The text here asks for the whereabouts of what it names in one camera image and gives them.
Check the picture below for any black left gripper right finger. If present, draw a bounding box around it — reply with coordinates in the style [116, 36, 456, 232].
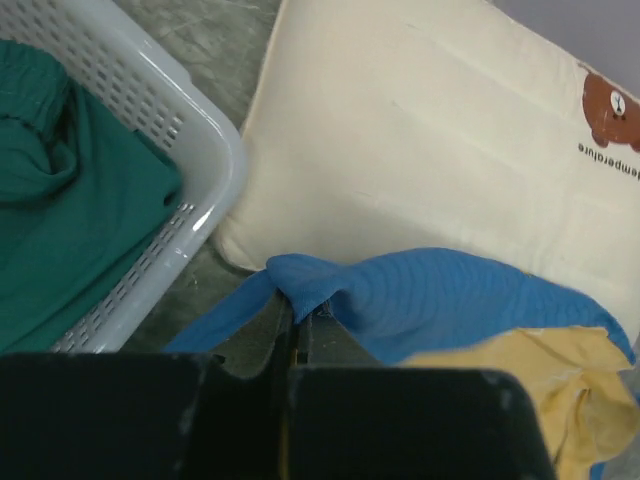
[291, 313, 556, 479]

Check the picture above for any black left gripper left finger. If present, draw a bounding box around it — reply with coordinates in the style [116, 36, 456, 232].
[0, 299, 293, 480]

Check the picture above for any blue and yellow pillowcase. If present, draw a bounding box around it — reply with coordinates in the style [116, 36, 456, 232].
[168, 248, 639, 479]

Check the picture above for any cream pillow with bear print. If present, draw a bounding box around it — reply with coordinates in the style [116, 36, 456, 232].
[216, 1, 639, 340]

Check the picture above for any green cloth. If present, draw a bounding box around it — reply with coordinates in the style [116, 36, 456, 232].
[1, 41, 182, 352]

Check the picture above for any white plastic basket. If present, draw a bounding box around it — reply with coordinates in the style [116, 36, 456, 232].
[1, 1, 248, 353]

